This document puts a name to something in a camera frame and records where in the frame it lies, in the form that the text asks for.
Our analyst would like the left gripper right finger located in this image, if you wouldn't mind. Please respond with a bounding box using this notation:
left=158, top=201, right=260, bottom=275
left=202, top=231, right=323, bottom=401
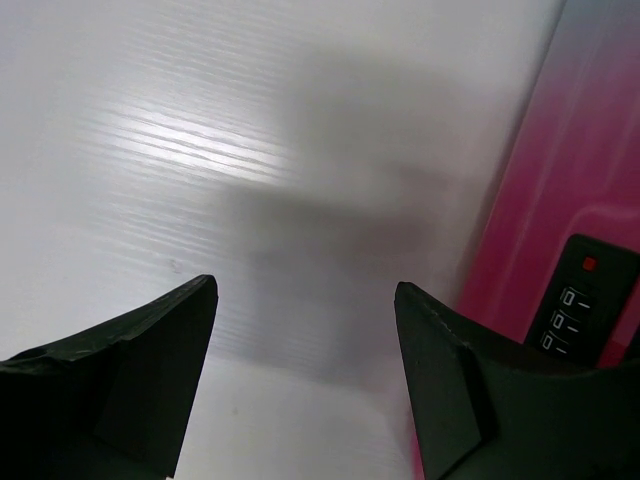
left=394, top=282, right=639, bottom=479

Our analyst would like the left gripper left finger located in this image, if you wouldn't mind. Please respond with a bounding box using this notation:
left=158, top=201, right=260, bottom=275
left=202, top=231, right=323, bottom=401
left=1, top=275, right=218, bottom=479

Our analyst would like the pink hard-shell suitcase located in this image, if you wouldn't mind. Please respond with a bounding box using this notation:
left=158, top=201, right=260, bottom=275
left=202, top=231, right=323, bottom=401
left=407, top=0, right=640, bottom=480

